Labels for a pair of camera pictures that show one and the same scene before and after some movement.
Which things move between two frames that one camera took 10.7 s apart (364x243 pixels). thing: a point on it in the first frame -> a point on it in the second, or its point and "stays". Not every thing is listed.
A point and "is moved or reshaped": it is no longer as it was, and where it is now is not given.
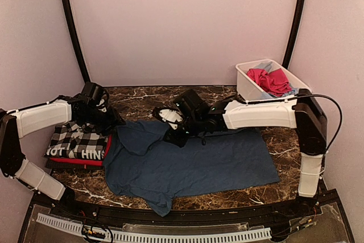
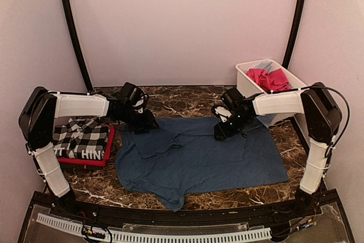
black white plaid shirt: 73,139 stays
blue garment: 141,160 is moved or reshaped
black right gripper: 177,140 -> 223,132
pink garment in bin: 274,83 stays
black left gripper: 114,119 -> 147,124
